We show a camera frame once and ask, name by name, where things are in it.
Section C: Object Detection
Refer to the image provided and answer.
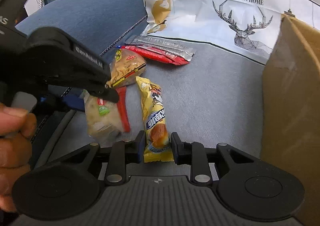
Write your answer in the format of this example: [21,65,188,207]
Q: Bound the yellow bread snack packet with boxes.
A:
[136,76,174,162]

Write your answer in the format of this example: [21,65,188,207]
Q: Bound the green label sachima packet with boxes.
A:
[83,90,124,144]

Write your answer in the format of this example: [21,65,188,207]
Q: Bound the person's left hand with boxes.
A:
[1,104,37,212]

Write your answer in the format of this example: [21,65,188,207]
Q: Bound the flat red snack packet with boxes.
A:
[116,87,131,133]

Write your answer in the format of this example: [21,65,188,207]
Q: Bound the clear cracker snack bag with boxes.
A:
[107,48,146,89]

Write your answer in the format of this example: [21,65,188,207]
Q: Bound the brown cardboard box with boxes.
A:
[260,14,319,225]

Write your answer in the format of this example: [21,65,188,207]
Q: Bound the red snack stick packet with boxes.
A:
[120,45,189,66]

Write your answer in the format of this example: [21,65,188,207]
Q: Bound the silver snack stick packet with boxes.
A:
[125,35,196,62]

